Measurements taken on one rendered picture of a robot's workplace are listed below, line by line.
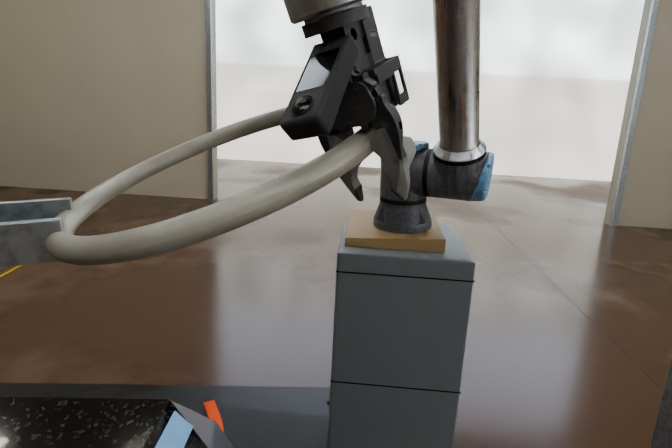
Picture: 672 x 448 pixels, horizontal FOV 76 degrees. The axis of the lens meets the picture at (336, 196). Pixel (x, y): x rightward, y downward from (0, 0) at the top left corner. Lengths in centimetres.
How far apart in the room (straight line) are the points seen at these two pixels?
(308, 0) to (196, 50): 518
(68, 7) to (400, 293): 566
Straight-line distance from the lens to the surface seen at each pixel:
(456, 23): 112
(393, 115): 46
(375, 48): 51
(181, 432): 74
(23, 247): 60
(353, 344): 140
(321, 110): 39
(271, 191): 41
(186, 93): 564
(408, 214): 136
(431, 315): 136
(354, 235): 134
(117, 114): 604
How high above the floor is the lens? 128
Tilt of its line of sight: 12 degrees down
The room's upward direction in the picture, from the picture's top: 3 degrees clockwise
